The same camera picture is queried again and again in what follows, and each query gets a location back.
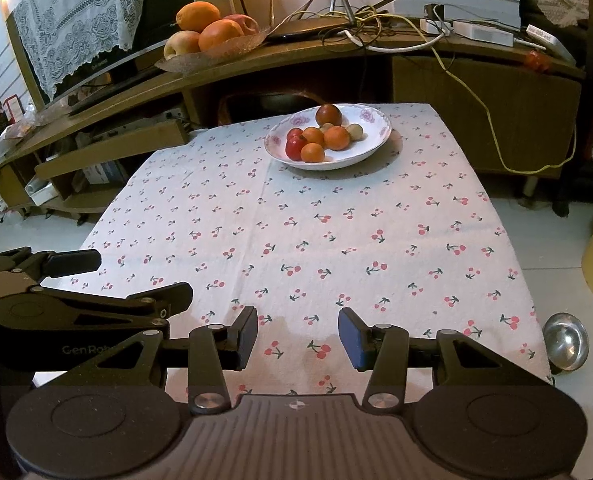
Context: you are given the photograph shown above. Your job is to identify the red picture frame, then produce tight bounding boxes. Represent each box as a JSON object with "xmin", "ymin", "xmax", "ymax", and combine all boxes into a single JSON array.
[{"xmin": 4, "ymin": 95, "xmax": 26, "ymax": 124}]

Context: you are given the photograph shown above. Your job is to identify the yellow apple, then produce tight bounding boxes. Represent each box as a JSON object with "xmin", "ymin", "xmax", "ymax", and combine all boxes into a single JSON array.
[{"xmin": 164, "ymin": 30, "xmax": 200, "ymax": 58}]

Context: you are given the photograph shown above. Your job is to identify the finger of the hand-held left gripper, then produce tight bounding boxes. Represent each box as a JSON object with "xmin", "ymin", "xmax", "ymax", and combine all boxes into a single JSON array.
[
  {"xmin": 0, "ymin": 247, "xmax": 102, "ymax": 290},
  {"xmin": 41, "ymin": 281, "xmax": 193, "ymax": 334}
]

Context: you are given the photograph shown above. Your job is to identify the dark red tomato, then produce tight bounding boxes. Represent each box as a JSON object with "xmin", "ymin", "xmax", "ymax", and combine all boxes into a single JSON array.
[{"xmin": 315, "ymin": 104, "xmax": 342, "ymax": 127}]

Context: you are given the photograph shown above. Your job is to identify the small red ornament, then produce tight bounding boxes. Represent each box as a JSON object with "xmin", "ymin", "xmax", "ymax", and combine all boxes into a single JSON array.
[{"xmin": 523, "ymin": 51, "xmax": 552, "ymax": 72}]

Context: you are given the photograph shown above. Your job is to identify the glass fruit bowl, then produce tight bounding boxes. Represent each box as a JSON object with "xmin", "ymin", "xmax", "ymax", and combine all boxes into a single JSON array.
[{"xmin": 155, "ymin": 27, "xmax": 272, "ymax": 74}]

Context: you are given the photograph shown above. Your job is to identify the white floral plate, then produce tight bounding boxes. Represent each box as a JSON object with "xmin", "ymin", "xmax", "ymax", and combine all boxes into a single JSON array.
[{"xmin": 264, "ymin": 103, "xmax": 392, "ymax": 170}]

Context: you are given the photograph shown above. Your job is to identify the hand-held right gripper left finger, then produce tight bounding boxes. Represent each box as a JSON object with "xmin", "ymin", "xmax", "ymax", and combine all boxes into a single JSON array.
[{"xmin": 76, "ymin": 306, "xmax": 258, "ymax": 415}]

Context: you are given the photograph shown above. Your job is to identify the white adapter box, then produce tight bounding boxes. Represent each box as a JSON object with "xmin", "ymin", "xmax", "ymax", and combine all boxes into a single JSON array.
[{"xmin": 421, "ymin": 4, "xmax": 452, "ymax": 36}]

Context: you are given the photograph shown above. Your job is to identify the red apple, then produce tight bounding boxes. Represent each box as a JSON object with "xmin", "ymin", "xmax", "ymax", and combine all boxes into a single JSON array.
[{"xmin": 224, "ymin": 14, "xmax": 260, "ymax": 36}]

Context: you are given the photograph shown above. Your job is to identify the white power strip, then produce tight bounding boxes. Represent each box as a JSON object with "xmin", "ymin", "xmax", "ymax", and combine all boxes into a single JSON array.
[{"xmin": 453, "ymin": 21, "xmax": 515, "ymax": 48}]

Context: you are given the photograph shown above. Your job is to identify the white cable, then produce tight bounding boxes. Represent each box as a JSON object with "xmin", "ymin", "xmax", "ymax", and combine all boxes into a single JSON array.
[{"xmin": 344, "ymin": 29, "xmax": 450, "ymax": 54}]

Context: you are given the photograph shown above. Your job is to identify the yellow cable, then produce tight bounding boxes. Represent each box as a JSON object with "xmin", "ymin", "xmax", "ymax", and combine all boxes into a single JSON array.
[{"xmin": 377, "ymin": 12, "xmax": 577, "ymax": 177}]

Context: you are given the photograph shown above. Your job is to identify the black router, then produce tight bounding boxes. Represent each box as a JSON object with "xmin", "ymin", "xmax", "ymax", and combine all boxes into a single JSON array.
[{"xmin": 265, "ymin": 0, "xmax": 402, "ymax": 42}]

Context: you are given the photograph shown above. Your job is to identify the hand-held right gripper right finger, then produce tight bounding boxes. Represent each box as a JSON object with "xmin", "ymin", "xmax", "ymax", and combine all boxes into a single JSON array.
[{"xmin": 338, "ymin": 307, "xmax": 547, "ymax": 411}]

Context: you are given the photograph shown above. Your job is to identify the white lace cloth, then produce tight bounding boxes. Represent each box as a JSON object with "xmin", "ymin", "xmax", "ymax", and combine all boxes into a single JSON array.
[{"xmin": 14, "ymin": 0, "xmax": 145, "ymax": 102}]

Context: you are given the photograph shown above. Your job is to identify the large orange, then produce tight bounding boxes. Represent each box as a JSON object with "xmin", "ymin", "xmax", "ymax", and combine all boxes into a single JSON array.
[
  {"xmin": 199, "ymin": 20, "xmax": 244, "ymax": 52},
  {"xmin": 176, "ymin": 1, "xmax": 222, "ymax": 32}
]

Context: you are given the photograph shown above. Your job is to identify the black cable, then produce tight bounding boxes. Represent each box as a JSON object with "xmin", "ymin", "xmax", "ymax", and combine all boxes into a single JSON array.
[{"xmin": 286, "ymin": 5, "xmax": 427, "ymax": 43}]

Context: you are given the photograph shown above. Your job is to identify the metal bowl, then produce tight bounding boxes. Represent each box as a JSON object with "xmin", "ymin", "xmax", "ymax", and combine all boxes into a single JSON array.
[{"xmin": 543, "ymin": 312, "xmax": 590, "ymax": 372}]

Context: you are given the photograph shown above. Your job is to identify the wooden cabinet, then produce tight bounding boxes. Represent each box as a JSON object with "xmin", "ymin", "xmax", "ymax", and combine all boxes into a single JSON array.
[{"xmin": 0, "ymin": 15, "xmax": 588, "ymax": 226}]

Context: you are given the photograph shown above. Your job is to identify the black television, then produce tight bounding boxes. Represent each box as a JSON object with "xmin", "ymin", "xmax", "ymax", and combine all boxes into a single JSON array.
[{"xmin": 6, "ymin": 0, "xmax": 233, "ymax": 108}]

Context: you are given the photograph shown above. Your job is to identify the white plug device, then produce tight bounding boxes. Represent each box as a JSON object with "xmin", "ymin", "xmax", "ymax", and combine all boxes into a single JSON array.
[{"xmin": 525, "ymin": 25, "xmax": 576, "ymax": 66}]

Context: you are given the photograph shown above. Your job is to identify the cherry print tablecloth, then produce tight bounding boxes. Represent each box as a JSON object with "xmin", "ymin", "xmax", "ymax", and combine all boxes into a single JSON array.
[{"xmin": 79, "ymin": 103, "xmax": 552, "ymax": 396}]

